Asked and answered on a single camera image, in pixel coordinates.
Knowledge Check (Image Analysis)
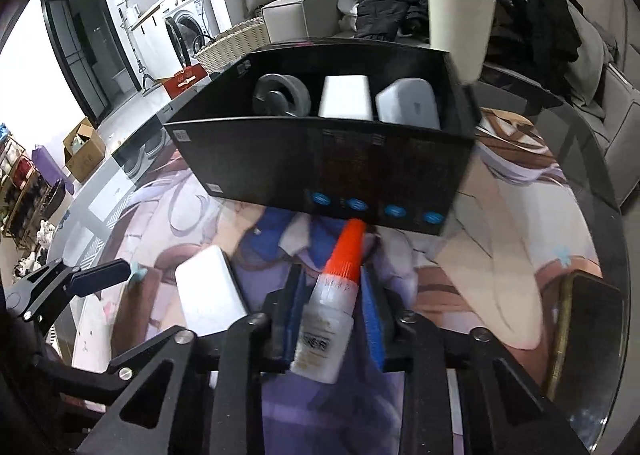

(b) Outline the white rectangular box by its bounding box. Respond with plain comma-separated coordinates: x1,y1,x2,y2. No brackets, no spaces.
175,245,248,336

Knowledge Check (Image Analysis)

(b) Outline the shoe rack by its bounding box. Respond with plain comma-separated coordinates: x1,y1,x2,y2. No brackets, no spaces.
0,135,66,251

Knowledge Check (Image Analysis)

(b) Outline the black storage box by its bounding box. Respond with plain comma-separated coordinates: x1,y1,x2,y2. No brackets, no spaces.
164,42,482,237

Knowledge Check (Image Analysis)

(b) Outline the red box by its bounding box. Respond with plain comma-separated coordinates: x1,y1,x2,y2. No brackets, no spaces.
164,64,207,98

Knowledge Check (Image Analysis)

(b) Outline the white washing machine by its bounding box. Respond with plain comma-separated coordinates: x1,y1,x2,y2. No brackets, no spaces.
162,0,218,63

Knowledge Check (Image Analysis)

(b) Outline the white cup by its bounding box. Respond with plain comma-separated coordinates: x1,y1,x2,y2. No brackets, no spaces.
426,0,497,84

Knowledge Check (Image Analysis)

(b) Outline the black framed door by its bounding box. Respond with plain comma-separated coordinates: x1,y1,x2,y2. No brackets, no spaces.
40,0,146,126

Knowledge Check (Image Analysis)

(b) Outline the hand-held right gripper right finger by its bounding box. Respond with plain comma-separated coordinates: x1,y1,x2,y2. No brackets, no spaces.
360,267,588,455

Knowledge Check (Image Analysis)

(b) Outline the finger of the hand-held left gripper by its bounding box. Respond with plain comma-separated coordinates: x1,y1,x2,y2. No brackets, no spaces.
5,257,132,322
40,355,132,406

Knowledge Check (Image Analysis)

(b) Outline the wicker basket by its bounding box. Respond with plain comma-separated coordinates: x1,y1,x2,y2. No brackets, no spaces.
194,17,271,76

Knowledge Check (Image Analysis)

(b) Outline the purple bag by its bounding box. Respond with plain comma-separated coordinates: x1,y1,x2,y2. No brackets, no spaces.
31,144,76,196

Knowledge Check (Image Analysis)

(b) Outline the white bottle orange cap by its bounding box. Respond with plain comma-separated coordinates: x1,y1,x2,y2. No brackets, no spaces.
290,219,365,384

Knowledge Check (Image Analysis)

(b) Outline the printed table mat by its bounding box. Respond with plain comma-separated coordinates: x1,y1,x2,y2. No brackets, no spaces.
70,105,608,455

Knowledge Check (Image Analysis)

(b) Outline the dark stand gold rim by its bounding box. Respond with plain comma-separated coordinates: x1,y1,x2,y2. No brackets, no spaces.
545,270,626,401

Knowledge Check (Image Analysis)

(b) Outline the black clothes pile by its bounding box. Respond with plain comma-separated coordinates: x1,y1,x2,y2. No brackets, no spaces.
470,0,583,66

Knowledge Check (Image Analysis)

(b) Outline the white tapered block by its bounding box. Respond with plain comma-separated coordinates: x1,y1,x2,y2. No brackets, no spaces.
318,76,376,122

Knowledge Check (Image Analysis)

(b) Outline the white rounded case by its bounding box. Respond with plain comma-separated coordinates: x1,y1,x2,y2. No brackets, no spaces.
375,77,442,132

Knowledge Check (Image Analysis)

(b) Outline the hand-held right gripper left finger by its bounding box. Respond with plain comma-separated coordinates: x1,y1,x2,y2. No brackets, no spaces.
75,265,307,455

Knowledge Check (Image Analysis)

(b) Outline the white cloth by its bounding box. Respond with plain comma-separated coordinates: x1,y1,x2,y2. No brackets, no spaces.
337,0,361,30

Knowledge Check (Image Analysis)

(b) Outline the grey sofa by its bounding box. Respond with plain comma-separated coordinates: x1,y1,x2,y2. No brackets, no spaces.
260,0,640,206

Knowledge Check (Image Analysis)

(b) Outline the grey cushion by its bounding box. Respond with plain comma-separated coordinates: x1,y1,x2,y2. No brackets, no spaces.
565,10,613,106

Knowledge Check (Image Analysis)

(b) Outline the grey tape roll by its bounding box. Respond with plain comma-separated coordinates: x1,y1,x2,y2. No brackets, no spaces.
252,73,312,118

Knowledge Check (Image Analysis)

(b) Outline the cardboard box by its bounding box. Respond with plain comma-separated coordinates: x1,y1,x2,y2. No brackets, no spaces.
62,117,107,183

